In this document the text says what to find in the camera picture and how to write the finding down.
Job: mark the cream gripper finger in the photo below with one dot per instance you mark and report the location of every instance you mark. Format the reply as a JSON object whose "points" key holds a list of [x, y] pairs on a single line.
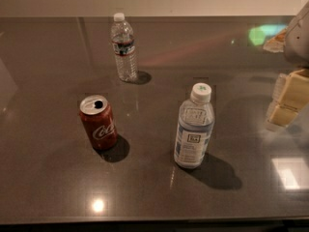
{"points": [[294, 96], [278, 87]]}

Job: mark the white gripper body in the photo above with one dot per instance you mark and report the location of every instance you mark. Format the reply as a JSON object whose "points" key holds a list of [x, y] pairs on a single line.
{"points": [[298, 41]]}

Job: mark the blue label plastic bottle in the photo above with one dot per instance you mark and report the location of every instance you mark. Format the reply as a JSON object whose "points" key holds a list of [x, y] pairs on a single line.
{"points": [[195, 123]]}

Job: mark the clear water bottle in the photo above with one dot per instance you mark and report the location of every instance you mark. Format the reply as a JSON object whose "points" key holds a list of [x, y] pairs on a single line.
{"points": [[122, 40]]}

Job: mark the red cola can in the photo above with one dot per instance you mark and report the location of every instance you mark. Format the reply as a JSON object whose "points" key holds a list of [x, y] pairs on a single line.
{"points": [[97, 118]]}

